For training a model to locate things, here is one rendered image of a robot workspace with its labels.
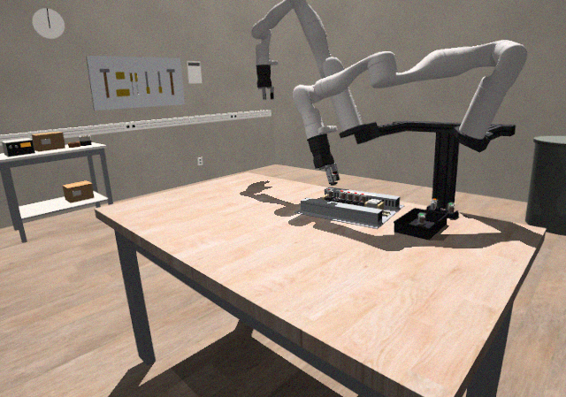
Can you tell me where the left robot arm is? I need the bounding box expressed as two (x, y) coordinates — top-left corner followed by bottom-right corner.
(293, 40), (527, 139)

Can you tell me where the clear relay with green button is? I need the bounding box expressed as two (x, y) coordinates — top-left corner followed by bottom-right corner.
(417, 212), (426, 227)
(447, 202), (456, 215)

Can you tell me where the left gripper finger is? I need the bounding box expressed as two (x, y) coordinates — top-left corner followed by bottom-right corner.
(330, 163), (340, 180)
(318, 165), (334, 183)

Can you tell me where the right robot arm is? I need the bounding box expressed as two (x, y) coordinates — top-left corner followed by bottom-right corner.
(251, 0), (363, 132)

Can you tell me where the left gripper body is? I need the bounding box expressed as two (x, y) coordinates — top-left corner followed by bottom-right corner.
(305, 122), (338, 169)

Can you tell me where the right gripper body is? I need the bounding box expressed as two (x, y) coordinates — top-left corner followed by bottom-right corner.
(256, 55), (278, 88)

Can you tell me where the clear relay with orange button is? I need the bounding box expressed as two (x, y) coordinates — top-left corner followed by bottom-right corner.
(429, 199), (439, 211)

